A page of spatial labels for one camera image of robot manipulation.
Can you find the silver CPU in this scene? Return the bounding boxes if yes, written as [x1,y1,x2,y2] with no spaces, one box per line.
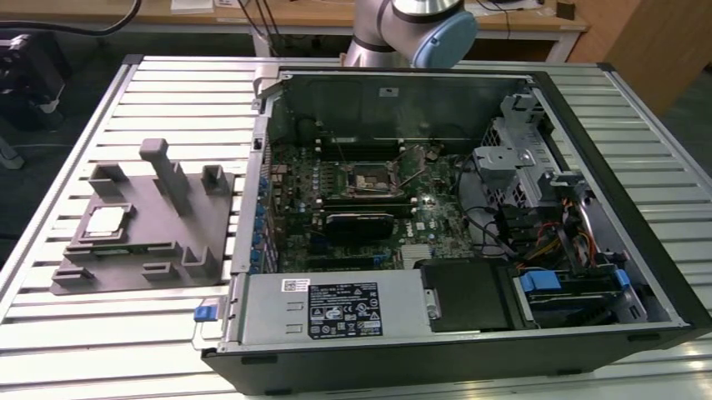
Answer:
[82,207,130,237]

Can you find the metal socket cover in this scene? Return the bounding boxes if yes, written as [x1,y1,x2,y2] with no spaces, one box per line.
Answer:
[389,144,431,187]

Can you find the CPU socket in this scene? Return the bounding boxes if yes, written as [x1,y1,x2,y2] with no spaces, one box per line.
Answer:
[344,161,402,198]

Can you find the grey chair base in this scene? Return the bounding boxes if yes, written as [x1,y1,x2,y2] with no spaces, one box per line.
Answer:
[0,137,27,170]

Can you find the wooden desk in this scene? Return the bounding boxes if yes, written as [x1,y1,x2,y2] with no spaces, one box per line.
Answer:
[0,0,591,63]

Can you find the grey parts rack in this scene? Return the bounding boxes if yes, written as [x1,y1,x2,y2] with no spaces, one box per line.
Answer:
[48,138,242,297]

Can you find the RAM slot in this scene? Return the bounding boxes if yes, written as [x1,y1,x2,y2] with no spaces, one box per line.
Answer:
[317,148,406,162]
[314,138,406,152]

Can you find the black RAM stick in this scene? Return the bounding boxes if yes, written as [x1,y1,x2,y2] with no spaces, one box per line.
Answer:
[324,203,416,214]
[324,195,413,206]

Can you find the black graphics card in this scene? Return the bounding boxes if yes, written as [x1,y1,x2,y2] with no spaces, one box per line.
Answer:
[324,212,394,245]

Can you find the silver power supply unit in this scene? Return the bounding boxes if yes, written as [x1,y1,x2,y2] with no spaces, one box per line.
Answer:
[219,268,447,347]

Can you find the green motherboard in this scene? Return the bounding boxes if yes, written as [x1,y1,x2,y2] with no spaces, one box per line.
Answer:
[260,143,505,273]

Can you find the small silver heatsink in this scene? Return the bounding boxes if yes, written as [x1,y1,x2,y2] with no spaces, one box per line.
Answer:
[401,244,435,268]

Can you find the silver metal drive cage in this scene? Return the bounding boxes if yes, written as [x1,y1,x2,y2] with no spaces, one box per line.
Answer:
[472,93,575,209]

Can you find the black plastic shroud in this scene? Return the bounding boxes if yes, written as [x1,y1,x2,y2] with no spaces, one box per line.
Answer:
[414,257,528,334]

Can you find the black open PC case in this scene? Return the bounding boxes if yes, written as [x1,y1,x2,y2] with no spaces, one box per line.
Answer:
[191,62,712,397]

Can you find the blue disk carrier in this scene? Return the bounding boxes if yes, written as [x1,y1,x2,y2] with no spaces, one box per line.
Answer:
[516,269,624,301]

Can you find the wooden cabinet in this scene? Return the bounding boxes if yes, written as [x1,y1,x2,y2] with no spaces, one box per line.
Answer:
[569,0,712,122]

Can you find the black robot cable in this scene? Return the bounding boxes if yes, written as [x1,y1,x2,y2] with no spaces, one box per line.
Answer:
[97,0,142,35]

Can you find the black wire bundle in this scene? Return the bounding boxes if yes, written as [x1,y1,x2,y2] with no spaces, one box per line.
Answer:
[459,199,536,258]

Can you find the orange yellow wire bundle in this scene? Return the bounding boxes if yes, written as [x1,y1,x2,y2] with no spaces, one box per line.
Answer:
[515,222,563,268]

